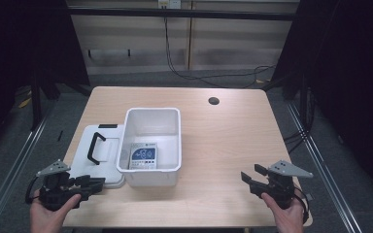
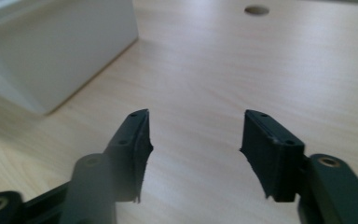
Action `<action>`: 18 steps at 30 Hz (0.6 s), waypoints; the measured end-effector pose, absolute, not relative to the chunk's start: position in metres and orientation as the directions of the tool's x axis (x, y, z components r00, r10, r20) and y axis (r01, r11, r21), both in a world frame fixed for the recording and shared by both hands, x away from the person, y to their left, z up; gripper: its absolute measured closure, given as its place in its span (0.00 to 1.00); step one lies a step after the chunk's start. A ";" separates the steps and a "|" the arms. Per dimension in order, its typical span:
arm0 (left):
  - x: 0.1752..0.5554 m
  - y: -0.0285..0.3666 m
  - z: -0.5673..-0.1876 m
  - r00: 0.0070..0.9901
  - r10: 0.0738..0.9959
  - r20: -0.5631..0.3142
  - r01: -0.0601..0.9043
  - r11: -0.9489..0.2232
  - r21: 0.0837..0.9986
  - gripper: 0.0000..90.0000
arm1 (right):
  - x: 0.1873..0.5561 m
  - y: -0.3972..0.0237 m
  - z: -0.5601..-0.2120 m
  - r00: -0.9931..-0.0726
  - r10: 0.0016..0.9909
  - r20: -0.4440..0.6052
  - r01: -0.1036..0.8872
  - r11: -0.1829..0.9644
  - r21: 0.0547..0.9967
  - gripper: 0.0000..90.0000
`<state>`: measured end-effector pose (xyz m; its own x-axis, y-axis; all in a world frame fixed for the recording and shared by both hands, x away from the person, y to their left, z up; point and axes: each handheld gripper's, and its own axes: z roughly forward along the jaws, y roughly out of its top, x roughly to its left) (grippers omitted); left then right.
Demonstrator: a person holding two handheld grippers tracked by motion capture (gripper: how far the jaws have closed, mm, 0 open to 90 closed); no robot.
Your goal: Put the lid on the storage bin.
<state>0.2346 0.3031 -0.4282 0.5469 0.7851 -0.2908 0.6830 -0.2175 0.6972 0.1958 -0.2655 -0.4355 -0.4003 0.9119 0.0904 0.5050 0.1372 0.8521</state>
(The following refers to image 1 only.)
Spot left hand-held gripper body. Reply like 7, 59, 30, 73
36, 158, 79, 212

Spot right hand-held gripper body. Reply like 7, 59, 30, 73
248, 159, 315, 211

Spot person's right hand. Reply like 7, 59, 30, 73
260, 192, 306, 233

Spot person's left hand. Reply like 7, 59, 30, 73
29, 192, 83, 233

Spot white and blue box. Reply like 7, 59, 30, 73
128, 142, 158, 171

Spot white plastic storage bin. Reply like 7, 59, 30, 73
116, 107, 183, 188

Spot black metal stand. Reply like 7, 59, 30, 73
29, 72, 44, 131

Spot black curtain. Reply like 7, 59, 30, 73
0, 0, 91, 163
270, 0, 373, 202

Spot black horizontal bar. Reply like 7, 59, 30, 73
67, 7, 301, 22

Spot left hand-held gripper cable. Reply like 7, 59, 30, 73
24, 176, 41, 206

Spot hand-held gripper cable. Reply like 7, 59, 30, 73
292, 186, 311, 225
24, 176, 41, 206

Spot right hand-held gripper cable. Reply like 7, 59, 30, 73
292, 186, 311, 225

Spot white lid with black handle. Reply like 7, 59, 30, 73
68, 123, 126, 189

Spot black floor cables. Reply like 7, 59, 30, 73
283, 128, 309, 155

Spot metal floor rail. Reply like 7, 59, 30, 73
0, 111, 51, 233
286, 100, 364, 233

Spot long black wall cable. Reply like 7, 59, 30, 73
163, 17, 277, 89

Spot white wall outlet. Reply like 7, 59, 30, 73
157, 0, 183, 10

